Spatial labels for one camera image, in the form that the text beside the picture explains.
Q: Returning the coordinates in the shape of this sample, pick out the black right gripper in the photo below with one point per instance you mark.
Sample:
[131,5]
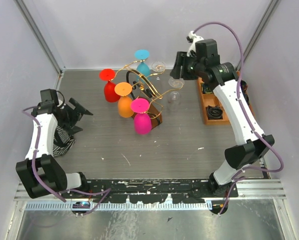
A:
[181,58]

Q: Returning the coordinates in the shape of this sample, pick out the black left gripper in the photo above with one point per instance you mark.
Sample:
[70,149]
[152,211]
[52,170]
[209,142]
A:
[77,115]

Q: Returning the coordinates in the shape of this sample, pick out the clear wine glass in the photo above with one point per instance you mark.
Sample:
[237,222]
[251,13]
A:
[174,96]
[158,68]

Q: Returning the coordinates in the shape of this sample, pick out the striped black white cloth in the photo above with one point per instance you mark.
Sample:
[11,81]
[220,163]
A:
[62,142]

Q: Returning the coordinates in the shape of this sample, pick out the clear wine glass front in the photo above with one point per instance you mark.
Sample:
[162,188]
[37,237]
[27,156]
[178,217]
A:
[174,96]

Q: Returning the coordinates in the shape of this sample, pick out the gold wire wine glass rack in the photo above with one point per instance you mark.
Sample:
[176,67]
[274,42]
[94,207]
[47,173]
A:
[143,88]

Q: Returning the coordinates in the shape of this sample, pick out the wooden compartment tray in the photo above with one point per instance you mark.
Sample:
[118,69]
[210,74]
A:
[212,100]

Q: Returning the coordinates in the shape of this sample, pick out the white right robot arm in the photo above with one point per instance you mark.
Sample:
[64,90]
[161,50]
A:
[251,141]

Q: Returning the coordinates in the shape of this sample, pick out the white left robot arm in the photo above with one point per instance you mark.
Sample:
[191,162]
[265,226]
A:
[54,127]

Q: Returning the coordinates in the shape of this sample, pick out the blue wine glass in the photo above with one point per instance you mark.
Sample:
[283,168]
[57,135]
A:
[142,68]

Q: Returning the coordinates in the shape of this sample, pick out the orange wine glass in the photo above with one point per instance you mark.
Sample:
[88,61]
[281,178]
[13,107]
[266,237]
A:
[123,89]

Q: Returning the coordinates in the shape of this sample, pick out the red wine glass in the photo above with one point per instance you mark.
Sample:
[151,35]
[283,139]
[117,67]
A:
[108,75]

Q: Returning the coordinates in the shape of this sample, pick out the pink wine glass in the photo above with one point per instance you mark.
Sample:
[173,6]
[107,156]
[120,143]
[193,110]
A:
[142,121]

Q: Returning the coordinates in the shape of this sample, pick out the dark rolled fabric rear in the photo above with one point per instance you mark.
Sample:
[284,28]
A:
[205,89]

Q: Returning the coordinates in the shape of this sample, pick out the dark rolled fabric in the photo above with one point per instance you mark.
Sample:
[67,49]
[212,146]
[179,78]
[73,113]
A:
[214,112]
[244,87]
[205,89]

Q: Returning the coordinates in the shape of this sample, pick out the dark rolled fabric front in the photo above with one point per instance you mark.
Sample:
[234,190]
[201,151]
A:
[214,112]

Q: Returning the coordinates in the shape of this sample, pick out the dark rolled fabric right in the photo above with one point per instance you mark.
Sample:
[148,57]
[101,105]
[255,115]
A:
[244,87]

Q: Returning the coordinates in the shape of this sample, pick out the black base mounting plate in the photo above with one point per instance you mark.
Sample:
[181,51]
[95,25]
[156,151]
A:
[150,191]

